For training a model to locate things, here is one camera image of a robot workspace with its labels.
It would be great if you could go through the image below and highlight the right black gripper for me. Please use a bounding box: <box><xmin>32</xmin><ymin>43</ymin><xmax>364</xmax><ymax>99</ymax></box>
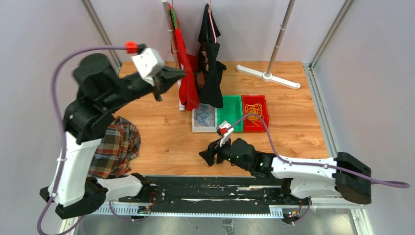
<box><xmin>200</xmin><ymin>134</ymin><xmax>250</xmax><ymax>171</ymax></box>

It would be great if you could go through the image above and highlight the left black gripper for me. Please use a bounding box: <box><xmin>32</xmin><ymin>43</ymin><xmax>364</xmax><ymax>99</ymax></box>
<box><xmin>103</xmin><ymin>65</ymin><xmax>186</xmax><ymax>110</ymax></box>

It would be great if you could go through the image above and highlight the blue cable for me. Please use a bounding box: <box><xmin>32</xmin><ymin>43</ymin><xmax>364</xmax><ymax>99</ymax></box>
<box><xmin>196</xmin><ymin>104</ymin><xmax>217</xmax><ymax>128</ymax></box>

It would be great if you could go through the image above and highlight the yellow cable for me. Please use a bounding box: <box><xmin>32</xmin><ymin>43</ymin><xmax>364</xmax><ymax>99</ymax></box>
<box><xmin>245</xmin><ymin>115</ymin><xmax>263</xmax><ymax>128</ymax></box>
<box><xmin>244</xmin><ymin>102</ymin><xmax>265</xmax><ymax>124</ymax></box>

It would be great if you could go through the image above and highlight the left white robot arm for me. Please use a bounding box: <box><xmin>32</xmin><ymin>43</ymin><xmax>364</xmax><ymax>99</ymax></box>
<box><xmin>40</xmin><ymin>50</ymin><xmax>185</xmax><ymax>219</ymax></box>

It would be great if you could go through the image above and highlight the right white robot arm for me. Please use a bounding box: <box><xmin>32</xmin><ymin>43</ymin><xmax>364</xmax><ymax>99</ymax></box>
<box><xmin>199</xmin><ymin>138</ymin><xmax>372</xmax><ymax>205</ymax></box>

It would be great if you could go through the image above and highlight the red hanging shirt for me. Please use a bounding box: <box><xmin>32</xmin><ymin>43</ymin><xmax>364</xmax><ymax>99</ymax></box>
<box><xmin>168</xmin><ymin>3</ymin><xmax>200</xmax><ymax>111</ymax></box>

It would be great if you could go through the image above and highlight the red plastic bin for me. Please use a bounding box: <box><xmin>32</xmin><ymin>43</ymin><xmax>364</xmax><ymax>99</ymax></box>
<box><xmin>241</xmin><ymin>95</ymin><xmax>270</xmax><ymax>132</ymax></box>

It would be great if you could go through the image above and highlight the black hanging garment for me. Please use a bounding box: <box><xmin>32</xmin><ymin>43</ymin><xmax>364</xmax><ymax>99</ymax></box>
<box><xmin>197</xmin><ymin>3</ymin><xmax>227</xmax><ymax>108</ymax></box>

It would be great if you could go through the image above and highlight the white plastic bin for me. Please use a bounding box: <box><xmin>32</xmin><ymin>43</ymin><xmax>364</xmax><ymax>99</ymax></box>
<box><xmin>191</xmin><ymin>104</ymin><xmax>218</xmax><ymax>133</ymax></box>

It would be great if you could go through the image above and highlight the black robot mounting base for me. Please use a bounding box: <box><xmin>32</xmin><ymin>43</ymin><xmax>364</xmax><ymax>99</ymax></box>
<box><xmin>119</xmin><ymin>176</ymin><xmax>310</xmax><ymax>215</ymax></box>

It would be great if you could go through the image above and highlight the green plastic bin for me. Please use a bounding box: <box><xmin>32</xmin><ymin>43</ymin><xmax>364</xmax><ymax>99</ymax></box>
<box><xmin>217</xmin><ymin>95</ymin><xmax>243</xmax><ymax>124</ymax></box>

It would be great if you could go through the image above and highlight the green clothes hanger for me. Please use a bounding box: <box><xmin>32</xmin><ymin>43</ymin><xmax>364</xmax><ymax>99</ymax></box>
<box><xmin>170</xmin><ymin>7</ymin><xmax>179</xmax><ymax>30</ymax></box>

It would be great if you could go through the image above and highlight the left metal rack pole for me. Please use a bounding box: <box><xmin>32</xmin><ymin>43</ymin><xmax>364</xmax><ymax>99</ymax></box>
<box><xmin>161</xmin><ymin>0</ymin><xmax>181</xmax><ymax>69</ymax></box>

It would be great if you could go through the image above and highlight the metal rack pole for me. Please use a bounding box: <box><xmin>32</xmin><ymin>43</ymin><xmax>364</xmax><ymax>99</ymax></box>
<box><xmin>161</xmin><ymin>0</ymin><xmax>181</xmax><ymax>69</ymax></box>
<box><xmin>265</xmin><ymin>0</ymin><xmax>296</xmax><ymax>77</ymax></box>

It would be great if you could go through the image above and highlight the pink clothes hanger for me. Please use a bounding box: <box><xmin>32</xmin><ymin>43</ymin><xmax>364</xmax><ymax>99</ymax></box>
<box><xmin>208</xmin><ymin>0</ymin><xmax>217</xmax><ymax>43</ymax></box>

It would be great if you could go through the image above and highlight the white rack base foot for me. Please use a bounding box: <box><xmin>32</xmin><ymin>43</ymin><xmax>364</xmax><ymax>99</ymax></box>
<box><xmin>235</xmin><ymin>65</ymin><xmax>301</xmax><ymax>90</ymax></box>

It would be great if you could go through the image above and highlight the plaid flannel shirt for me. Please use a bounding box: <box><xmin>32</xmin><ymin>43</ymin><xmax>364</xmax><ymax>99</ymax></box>
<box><xmin>88</xmin><ymin>116</ymin><xmax>141</xmax><ymax>179</ymax></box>

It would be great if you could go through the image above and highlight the right metal rack pole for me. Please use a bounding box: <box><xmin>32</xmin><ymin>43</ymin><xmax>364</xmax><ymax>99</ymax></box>
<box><xmin>265</xmin><ymin>0</ymin><xmax>296</xmax><ymax>77</ymax></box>

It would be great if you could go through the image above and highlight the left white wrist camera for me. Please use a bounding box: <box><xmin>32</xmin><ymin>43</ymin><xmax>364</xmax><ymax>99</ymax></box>
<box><xmin>131</xmin><ymin>47</ymin><xmax>165</xmax><ymax>87</ymax></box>

